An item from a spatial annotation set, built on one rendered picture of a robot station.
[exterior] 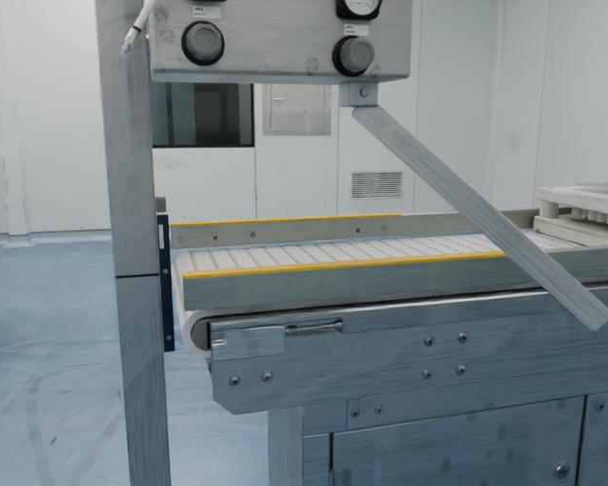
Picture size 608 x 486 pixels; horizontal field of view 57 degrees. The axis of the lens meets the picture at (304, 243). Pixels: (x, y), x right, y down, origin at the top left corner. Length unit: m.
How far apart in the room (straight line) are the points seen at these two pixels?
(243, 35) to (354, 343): 0.31
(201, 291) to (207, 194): 5.05
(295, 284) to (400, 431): 0.26
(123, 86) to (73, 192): 4.84
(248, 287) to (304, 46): 0.22
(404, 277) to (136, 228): 0.39
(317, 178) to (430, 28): 1.90
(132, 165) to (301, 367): 0.37
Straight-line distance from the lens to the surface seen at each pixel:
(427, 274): 0.58
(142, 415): 0.89
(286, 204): 5.69
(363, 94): 0.54
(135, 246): 0.80
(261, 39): 0.48
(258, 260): 0.72
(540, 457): 0.84
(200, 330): 0.55
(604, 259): 0.71
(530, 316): 0.67
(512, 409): 0.78
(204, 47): 0.45
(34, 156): 5.64
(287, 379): 0.57
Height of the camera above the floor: 1.08
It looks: 12 degrees down
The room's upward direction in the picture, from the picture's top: straight up
